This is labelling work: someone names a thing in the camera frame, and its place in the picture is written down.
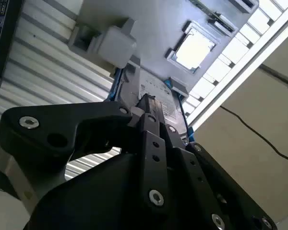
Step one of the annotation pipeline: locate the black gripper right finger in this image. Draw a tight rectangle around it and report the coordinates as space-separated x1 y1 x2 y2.
152 96 277 230

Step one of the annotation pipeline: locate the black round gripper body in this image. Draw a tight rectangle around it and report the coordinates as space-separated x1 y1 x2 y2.
26 153 200 230

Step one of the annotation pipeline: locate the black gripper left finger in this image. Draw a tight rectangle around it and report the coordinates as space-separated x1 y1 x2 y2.
0 94 171 216

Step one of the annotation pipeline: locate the hard disk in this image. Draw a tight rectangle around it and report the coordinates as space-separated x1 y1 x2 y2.
107 66 195 147

